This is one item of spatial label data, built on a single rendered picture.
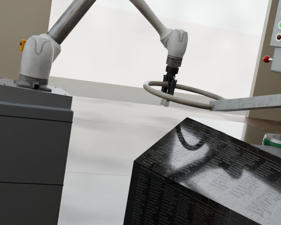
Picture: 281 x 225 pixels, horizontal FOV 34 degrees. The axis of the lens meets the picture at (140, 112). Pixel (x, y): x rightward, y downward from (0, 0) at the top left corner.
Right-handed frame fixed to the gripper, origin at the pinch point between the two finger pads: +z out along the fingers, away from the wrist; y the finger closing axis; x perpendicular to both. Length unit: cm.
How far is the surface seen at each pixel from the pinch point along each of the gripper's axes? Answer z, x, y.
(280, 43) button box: -46, 2, 80
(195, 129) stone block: 2, -9, 51
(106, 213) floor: 93, -4, -39
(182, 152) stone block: 11, -19, 60
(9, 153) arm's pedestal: 34, -86, 10
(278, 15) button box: -57, 1, 76
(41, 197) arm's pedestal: 57, -67, 14
